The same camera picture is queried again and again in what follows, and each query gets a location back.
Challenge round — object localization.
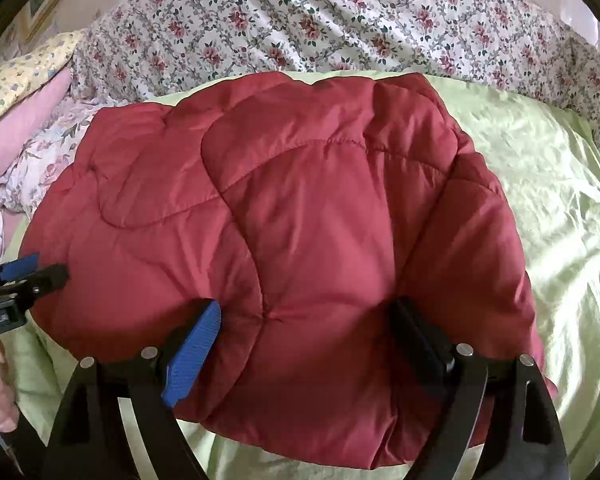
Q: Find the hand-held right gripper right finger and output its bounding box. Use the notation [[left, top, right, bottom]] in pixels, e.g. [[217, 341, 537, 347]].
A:
[[389, 296, 571, 480]]

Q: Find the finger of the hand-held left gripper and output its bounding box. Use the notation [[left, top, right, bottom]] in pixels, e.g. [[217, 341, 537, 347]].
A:
[[0, 254, 41, 292], [7, 263, 70, 312]]

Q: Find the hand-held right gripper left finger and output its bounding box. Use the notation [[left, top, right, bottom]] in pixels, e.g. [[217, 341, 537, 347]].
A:
[[42, 299, 223, 480]]

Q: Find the red quilted jacket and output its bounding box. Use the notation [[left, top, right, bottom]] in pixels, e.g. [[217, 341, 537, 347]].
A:
[[17, 71, 559, 471]]

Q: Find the person's left hand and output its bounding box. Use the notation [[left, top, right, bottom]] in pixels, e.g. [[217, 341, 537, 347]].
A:
[[0, 337, 22, 433]]

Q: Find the pastel floral cloth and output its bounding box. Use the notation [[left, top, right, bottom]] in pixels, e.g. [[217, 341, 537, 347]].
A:
[[0, 100, 148, 273]]

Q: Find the pink pillow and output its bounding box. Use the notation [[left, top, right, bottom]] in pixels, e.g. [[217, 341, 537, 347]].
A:
[[0, 67, 77, 223]]

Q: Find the yellow floral pillow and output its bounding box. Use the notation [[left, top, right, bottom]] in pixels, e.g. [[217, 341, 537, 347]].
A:
[[0, 30, 86, 133]]

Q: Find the light green bed sheet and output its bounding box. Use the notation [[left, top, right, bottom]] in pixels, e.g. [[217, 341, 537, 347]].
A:
[[0, 69, 600, 480]]

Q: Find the rose print quilt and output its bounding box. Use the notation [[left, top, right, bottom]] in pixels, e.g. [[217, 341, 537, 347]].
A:
[[70, 0, 600, 161]]

